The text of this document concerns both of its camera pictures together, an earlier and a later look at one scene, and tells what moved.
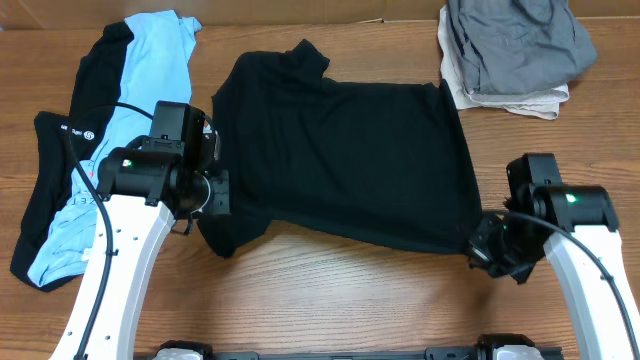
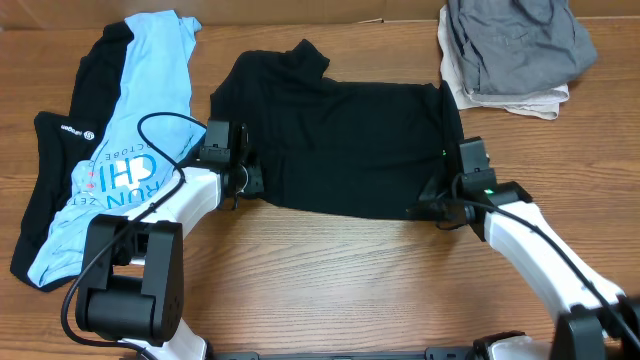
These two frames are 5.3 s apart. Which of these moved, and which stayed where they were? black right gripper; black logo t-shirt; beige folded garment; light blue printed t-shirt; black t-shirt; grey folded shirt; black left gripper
Moved: black t-shirt; black left gripper; black right gripper
Stayed: grey folded shirt; beige folded garment; light blue printed t-shirt; black logo t-shirt
